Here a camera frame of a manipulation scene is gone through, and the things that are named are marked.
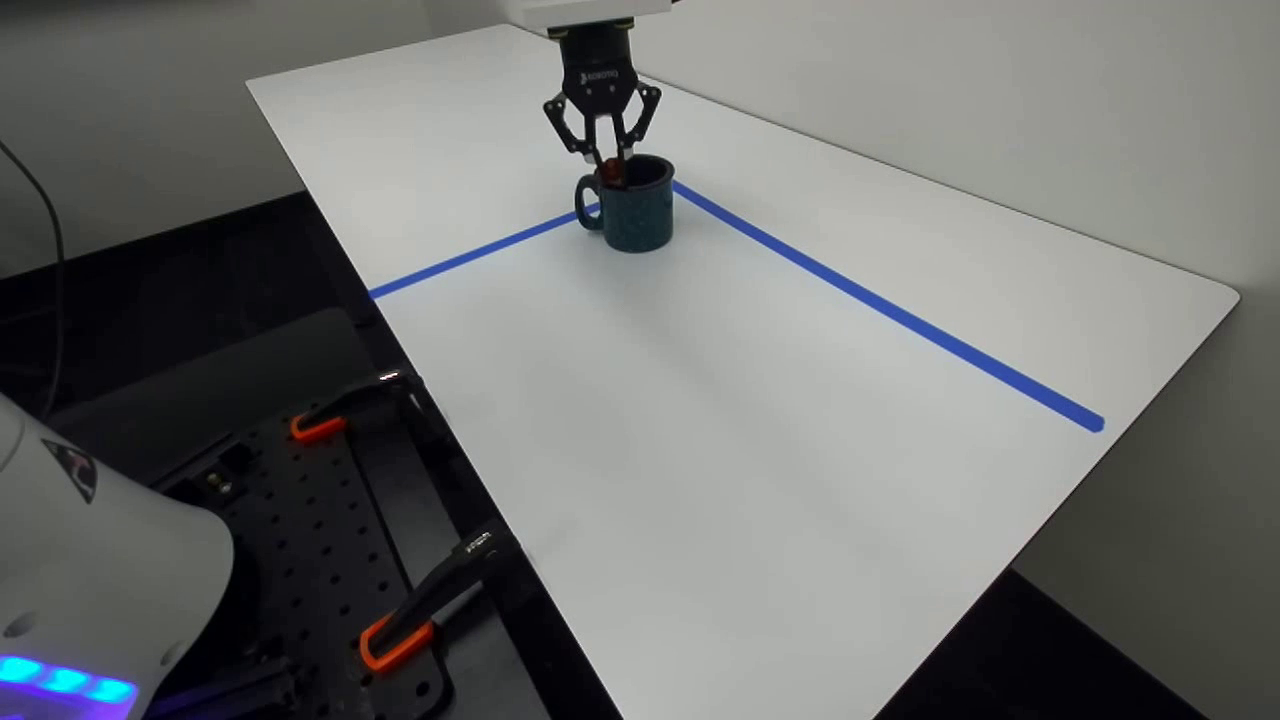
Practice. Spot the red marker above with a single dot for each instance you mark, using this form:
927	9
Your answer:
612	171

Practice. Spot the short blue tape line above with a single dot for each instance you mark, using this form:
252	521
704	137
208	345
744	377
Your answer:
464	257

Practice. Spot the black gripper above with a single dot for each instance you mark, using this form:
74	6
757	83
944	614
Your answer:
598	67

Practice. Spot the dark teal ceramic mug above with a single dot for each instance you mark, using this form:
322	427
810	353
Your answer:
641	217

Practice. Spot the long blue tape line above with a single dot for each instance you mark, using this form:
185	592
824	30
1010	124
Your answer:
883	304

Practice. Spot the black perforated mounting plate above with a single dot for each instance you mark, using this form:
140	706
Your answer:
315	563

